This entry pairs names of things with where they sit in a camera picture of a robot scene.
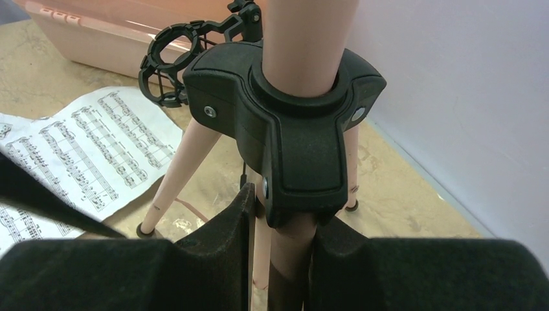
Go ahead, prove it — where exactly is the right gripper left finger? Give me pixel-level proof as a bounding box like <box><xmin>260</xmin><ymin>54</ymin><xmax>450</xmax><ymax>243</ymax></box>
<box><xmin>1</xmin><ymin>183</ymin><xmax>256</xmax><ymax>310</ymax></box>

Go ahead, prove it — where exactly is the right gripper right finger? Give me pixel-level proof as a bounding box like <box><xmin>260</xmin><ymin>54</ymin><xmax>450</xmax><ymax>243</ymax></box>
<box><xmin>308</xmin><ymin>218</ymin><xmax>548</xmax><ymax>310</ymax></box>

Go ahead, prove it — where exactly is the pink music stand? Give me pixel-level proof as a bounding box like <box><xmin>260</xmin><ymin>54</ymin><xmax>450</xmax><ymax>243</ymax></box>
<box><xmin>139</xmin><ymin>1</ymin><xmax>387</xmax><ymax>310</ymax></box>

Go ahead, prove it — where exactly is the upper sheet music page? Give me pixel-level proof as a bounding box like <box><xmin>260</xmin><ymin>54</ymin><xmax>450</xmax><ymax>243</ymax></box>
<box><xmin>0</xmin><ymin>86</ymin><xmax>185</xmax><ymax>254</ymax></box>

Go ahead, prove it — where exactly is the pink translucent storage box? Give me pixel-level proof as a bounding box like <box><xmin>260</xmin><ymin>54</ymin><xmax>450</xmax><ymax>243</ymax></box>
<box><xmin>15</xmin><ymin>0</ymin><xmax>230</xmax><ymax>78</ymax></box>

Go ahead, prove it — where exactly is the black microphone shock mount stand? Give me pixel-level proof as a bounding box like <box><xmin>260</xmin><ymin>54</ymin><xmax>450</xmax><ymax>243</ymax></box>
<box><xmin>138</xmin><ymin>1</ymin><xmax>263</xmax><ymax>108</ymax></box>

